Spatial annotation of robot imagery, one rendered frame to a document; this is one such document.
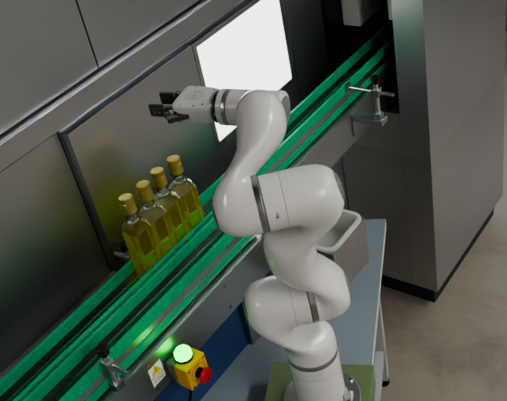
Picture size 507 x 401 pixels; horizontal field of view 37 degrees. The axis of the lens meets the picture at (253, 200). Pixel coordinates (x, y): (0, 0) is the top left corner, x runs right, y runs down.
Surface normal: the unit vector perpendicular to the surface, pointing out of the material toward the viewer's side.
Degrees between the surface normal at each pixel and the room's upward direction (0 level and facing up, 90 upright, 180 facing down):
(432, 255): 90
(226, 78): 90
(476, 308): 0
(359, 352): 0
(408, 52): 90
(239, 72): 90
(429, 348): 0
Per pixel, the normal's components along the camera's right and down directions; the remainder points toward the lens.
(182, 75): 0.80, 0.23
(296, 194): -0.03, -0.07
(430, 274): -0.57, 0.57
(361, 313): -0.18, -0.79
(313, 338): 0.25, -0.54
